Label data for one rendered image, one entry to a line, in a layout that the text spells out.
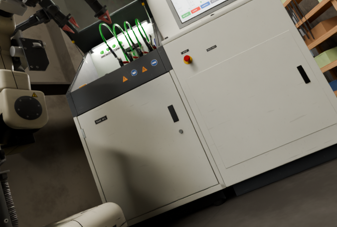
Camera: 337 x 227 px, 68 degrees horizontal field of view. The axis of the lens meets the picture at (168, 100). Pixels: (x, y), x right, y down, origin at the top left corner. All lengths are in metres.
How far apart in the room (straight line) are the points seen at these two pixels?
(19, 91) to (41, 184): 2.52
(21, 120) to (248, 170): 1.08
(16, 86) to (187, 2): 1.28
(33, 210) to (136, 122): 2.24
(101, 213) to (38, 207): 2.63
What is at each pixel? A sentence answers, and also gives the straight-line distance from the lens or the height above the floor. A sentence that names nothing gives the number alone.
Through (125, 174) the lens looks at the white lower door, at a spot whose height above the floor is 0.35.
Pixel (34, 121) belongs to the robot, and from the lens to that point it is 1.11.
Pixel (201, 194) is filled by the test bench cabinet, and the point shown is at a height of 0.08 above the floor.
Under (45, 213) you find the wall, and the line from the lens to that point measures 3.55.
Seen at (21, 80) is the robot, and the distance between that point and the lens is 1.18.
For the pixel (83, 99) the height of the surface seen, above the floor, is 0.87.
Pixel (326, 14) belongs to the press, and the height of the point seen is 1.56.
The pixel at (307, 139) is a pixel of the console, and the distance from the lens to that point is 1.48.
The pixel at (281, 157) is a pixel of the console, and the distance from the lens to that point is 1.45.
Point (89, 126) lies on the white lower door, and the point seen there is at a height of 0.69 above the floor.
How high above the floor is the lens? 0.34
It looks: 11 degrees up
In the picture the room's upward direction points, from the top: 23 degrees counter-clockwise
